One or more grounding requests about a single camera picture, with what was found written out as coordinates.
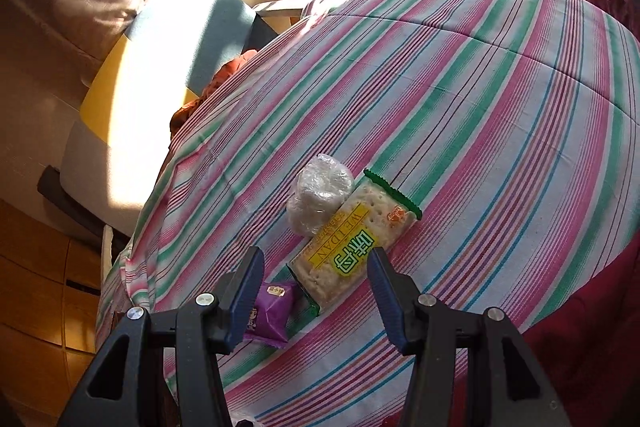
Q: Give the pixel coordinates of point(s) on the white bed frame rail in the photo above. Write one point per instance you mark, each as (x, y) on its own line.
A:
(280, 9)

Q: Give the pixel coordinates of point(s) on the striped bed sheet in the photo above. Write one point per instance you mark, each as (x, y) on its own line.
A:
(450, 107)

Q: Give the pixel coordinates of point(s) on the orange-brown cloth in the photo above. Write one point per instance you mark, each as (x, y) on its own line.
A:
(200, 107)

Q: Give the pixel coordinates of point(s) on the wooden cabinet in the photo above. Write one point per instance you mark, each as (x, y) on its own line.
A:
(35, 307)

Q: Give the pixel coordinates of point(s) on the colour-block upholstered headboard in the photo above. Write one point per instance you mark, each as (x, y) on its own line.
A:
(150, 82)

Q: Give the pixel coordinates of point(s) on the brown curtain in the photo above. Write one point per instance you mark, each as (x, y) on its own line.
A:
(65, 7)

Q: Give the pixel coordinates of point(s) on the purple snack packet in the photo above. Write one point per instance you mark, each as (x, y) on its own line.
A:
(272, 314)

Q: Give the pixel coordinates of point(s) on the yellow label cracker packet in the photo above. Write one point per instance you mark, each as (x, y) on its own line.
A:
(345, 242)

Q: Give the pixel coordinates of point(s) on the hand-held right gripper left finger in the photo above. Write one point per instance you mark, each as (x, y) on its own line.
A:
(247, 292)

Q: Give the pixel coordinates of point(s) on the white plastic-wrapped bundle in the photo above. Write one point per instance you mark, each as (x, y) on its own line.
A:
(315, 192)

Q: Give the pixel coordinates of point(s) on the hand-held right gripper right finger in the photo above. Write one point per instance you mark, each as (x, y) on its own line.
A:
(387, 302)

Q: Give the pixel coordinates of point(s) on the dark red blanket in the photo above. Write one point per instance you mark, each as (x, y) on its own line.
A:
(590, 332)

